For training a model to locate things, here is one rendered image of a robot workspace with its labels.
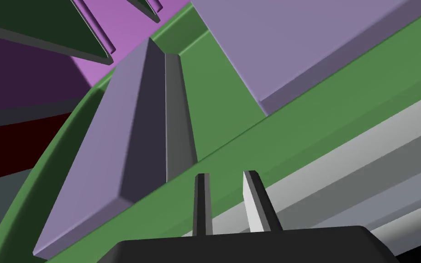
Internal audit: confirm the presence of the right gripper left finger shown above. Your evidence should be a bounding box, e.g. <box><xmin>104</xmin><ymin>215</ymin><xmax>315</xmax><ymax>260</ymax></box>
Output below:
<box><xmin>192</xmin><ymin>173</ymin><xmax>214</xmax><ymax>237</ymax></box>

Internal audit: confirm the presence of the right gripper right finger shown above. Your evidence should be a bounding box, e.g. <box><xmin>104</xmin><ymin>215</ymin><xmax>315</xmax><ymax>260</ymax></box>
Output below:
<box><xmin>242</xmin><ymin>170</ymin><xmax>284</xmax><ymax>233</ymax></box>

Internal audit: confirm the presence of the green cupboard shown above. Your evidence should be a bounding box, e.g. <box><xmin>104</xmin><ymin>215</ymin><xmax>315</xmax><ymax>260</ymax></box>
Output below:
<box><xmin>0</xmin><ymin>0</ymin><xmax>421</xmax><ymax>263</ymax></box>

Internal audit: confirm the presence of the lilac cupboard door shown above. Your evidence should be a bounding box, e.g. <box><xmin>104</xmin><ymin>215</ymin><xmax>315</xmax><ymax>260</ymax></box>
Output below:
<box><xmin>32</xmin><ymin>36</ymin><xmax>168</xmax><ymax>261</ymax></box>
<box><xmin>190</xmin><ymin>0</ymin><xmax>421</xmax><ymax>117</ymax></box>

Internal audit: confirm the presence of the dark green framed panel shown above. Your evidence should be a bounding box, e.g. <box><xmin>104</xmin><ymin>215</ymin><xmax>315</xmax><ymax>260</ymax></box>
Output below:
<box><xmin>0</xmin><ymin>0</ymin><xmax>117</xmax><ymax>67</ymax></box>

